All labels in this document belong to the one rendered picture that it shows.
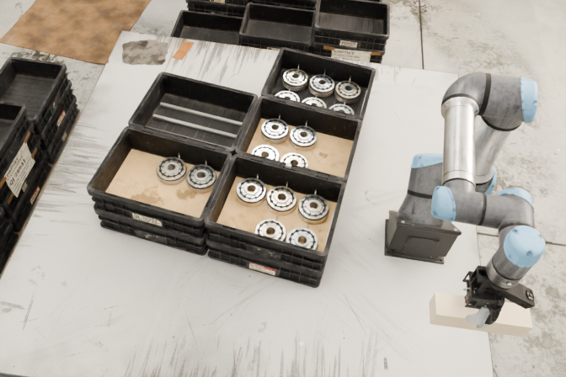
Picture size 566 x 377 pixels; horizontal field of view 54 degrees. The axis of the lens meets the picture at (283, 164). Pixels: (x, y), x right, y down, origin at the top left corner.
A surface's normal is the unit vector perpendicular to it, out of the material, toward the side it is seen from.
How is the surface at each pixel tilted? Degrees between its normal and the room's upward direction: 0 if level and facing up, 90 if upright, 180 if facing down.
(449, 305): 0
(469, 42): 0
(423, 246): 90
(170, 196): 0
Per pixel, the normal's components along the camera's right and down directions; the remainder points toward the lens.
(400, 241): -0.14, 0.77
